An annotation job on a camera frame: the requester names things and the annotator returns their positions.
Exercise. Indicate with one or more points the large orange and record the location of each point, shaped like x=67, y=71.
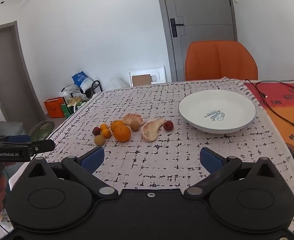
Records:
x=122, y=133

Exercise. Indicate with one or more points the olive brown round fruit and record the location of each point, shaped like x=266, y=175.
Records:
x=134, y=126

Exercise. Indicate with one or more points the brown cardboard piece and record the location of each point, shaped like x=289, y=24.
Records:
x=141, y=80

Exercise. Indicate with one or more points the orange paw print mat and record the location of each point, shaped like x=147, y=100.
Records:
x=282, y=120

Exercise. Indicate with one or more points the blue white bag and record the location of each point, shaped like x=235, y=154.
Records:
x=80, y=80

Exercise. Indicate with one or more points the peeled pomelo segment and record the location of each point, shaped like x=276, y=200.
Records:
x=150, y=131

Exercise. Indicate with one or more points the medium orange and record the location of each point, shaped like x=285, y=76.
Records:
x=116, y=124

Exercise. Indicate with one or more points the green box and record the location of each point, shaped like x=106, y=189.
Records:
x=66, y=110

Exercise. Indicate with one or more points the small red fruit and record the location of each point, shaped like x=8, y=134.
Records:
x=96, y=131
x=168, y=125

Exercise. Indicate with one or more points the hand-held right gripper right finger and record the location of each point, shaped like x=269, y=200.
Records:
x=210, y=160

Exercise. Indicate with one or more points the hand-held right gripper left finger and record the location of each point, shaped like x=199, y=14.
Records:
x=93, y=160

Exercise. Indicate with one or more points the peeled mandarin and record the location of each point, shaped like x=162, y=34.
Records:
x=132, y=118

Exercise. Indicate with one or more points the white plate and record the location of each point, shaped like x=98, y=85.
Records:
x=212, y=110

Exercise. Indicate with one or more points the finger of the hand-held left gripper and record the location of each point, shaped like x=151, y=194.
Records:
x=43, y=146
x=18, y=138

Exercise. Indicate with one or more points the camouflage hat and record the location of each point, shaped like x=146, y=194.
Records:
x=40, y=131

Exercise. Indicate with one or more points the small orange kumquat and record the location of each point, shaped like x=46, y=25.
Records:
x=104, y=126
x=106, y=133

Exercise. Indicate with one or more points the tan round fruit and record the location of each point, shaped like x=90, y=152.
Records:
x=99, y=140

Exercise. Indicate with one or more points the grey door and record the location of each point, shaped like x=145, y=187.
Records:
x=199, y=10

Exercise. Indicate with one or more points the white foam frame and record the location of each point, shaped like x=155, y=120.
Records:
x=159, y=73

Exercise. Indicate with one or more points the grey sofa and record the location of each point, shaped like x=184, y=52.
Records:
x=6, y=128

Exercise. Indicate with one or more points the orange box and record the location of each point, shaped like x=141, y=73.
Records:
x=53, y=108

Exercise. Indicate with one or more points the orange chair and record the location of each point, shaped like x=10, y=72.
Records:
x=219, y=60

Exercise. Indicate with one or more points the black metal rack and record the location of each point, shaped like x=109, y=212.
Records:
x=97, y=86

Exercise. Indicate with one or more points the brown door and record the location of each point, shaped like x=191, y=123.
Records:
x=6, y=75

